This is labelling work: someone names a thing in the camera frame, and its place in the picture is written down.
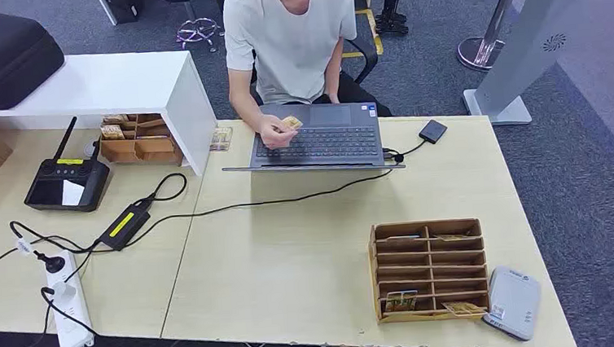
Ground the small black square drive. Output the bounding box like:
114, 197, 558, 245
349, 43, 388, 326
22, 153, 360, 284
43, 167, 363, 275
418, 118, 450, 146

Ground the patterned room key card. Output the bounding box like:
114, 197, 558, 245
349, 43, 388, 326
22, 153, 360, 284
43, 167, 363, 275
432, 231, 475, 242

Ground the white power strip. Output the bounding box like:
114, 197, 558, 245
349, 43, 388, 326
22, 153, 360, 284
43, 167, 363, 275
43, 249, 96, 347

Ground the grey kiosk stand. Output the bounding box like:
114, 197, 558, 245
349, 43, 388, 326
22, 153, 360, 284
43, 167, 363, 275
456, 0, 604, 130

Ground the white card reader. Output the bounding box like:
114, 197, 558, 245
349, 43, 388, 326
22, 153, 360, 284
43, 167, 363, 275
479, 262, 546, 345

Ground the black mains cord with plug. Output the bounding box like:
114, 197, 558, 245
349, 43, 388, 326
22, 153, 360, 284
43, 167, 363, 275
8, 214, 104, 278

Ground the person's right hand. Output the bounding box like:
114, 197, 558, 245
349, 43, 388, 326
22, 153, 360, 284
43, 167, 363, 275
256, 112, 301, 152

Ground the stack of patterned cards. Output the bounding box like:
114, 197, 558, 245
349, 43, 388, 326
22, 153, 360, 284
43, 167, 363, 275
208, 125, 235, 153

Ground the white paper note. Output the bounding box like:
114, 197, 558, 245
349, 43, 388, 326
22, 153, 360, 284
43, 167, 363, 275
59, 178, 87, 208

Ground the black cabinet with white frame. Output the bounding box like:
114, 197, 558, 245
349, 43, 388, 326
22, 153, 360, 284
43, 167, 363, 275
94, 0, 147, 28

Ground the long black laptop power cable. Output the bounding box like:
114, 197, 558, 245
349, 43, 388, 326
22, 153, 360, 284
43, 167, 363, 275
119, 167, 398, 250

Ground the patterned ID card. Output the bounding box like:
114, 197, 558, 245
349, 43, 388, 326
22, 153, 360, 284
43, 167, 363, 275
280, 115, 305, 133

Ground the black remote controller with antenna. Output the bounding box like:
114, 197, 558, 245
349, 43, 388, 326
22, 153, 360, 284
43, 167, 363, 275
18, 114, 114, 217

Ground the chrome stanchion post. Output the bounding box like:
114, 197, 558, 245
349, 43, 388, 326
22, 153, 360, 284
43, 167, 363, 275
453, 0, 537, 75

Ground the black drive cable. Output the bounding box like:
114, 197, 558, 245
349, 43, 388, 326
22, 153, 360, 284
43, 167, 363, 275
382, 139, 428, 165

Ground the grey laptop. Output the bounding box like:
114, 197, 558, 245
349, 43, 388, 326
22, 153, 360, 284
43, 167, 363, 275
217, 95, 407, 182

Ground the white plug-in charger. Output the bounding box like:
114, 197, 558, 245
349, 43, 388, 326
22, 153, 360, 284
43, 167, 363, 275
50, 280, 77, 302

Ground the thin black cable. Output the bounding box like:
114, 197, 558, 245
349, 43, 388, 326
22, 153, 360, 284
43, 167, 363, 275
0, 238, 103, 295

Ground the white desk shelf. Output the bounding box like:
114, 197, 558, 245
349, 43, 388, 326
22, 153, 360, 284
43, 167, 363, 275
0, 45, 221, 191

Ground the looped black adapter cable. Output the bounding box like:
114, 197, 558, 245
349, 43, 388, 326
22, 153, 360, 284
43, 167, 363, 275
133, 172, 190, 207

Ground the brown compartment desk organizer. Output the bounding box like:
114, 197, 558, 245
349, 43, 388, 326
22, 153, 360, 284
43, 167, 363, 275
95, 109, 186, 173

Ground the slotted wooden card organizer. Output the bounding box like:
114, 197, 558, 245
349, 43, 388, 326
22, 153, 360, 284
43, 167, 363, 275
366, 216, 493, 327

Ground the black office chair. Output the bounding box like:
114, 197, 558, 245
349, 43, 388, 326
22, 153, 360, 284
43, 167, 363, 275
246, 35, 383, 108

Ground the black charger cable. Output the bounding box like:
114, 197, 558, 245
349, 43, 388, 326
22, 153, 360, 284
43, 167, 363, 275
0, 283, 101, 347

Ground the black power adapter yellow label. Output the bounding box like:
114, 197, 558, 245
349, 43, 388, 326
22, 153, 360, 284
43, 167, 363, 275
94, 199, 156, 253

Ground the person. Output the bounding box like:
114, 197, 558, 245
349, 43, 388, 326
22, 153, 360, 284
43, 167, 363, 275
221, 0, 396, 153

